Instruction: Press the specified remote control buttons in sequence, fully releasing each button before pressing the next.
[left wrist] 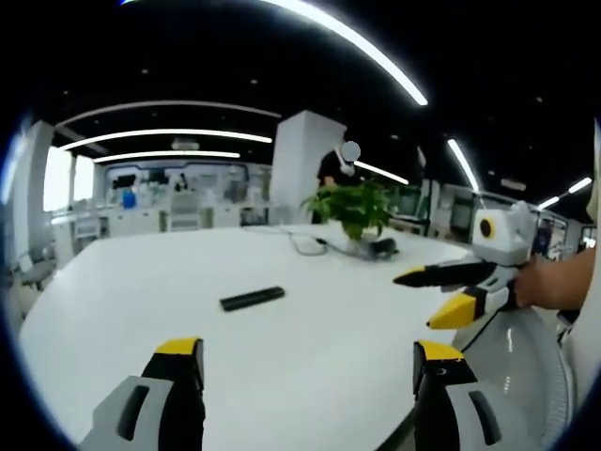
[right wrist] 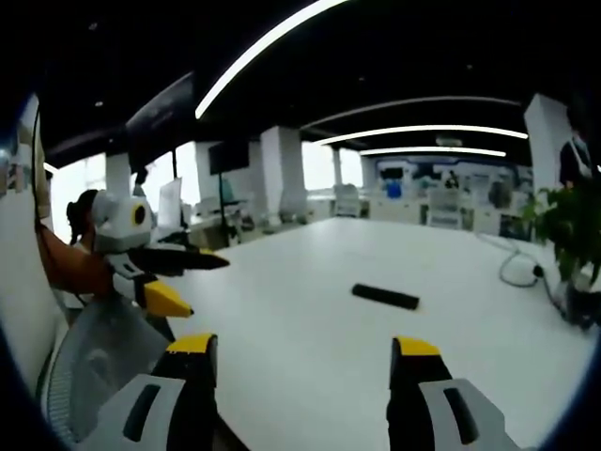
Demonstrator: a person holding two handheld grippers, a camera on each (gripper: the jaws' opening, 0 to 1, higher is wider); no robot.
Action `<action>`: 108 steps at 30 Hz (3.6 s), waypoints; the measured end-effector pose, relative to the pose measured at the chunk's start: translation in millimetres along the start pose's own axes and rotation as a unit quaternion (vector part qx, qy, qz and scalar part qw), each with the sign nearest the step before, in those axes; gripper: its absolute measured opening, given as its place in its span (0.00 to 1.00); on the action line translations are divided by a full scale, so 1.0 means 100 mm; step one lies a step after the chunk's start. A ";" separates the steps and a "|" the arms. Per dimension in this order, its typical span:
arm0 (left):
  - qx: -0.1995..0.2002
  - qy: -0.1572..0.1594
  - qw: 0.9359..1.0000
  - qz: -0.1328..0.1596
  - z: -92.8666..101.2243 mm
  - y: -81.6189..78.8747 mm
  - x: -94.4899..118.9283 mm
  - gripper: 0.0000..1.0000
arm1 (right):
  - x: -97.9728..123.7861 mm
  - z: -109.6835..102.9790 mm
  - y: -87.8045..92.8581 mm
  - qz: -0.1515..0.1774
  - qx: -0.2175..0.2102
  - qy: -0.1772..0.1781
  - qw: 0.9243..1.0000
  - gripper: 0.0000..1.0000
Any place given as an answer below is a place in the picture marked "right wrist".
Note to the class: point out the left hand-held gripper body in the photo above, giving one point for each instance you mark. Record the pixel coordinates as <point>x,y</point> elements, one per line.
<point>119,228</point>

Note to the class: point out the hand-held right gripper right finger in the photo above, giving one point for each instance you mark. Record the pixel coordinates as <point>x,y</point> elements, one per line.
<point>413,409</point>

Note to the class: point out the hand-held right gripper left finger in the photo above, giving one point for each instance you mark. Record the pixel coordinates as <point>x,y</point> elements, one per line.
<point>188,404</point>

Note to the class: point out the black remote control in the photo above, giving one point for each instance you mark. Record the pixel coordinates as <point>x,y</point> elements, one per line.
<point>385,297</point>

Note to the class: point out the grey office chair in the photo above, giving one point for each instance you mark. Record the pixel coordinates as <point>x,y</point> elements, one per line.
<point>103,347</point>

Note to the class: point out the black monitor on stand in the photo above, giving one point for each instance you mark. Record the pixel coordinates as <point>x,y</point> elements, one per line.
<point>228,156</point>

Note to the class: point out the white mesh office chair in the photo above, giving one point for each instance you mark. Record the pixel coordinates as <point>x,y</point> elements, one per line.
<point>347,199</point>
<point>443,209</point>

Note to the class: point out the long ceiling strip light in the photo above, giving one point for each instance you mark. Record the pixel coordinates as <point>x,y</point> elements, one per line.
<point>263,51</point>

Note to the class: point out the potted green plant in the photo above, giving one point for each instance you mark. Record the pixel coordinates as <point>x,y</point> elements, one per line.
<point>573,221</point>

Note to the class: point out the short ceiling strip light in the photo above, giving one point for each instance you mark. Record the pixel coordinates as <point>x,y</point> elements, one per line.
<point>432,151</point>

